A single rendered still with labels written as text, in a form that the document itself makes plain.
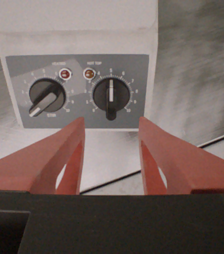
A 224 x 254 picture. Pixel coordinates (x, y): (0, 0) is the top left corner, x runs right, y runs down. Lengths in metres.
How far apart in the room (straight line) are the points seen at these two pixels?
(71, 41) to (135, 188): 0.17
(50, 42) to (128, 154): 0.14
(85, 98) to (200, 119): 0.13
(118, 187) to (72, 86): 0.13
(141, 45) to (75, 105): 0.08
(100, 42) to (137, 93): 0.05
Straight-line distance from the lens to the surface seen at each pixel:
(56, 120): 0.21
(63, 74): 0.19
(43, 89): 0.20
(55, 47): 0.19
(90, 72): 0.18
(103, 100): 0.19
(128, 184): 0.26
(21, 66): 0.20
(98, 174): 0.25
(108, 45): 0.18
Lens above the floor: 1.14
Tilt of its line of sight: 85 degrees down
